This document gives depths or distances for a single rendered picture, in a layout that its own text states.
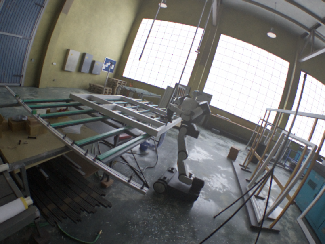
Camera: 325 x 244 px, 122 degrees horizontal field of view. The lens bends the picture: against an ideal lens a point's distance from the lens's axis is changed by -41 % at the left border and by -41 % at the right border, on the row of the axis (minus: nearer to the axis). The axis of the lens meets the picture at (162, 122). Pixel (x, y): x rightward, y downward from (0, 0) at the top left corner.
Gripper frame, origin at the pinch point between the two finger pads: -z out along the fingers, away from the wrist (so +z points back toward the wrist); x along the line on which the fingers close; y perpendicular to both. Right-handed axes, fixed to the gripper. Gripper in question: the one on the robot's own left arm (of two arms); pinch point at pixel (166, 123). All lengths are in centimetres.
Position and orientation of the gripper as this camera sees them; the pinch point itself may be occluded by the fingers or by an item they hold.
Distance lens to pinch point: 196.2
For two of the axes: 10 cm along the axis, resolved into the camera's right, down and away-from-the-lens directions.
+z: 3.1, -9.3, -2.1
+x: -9.0, -3.6, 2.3
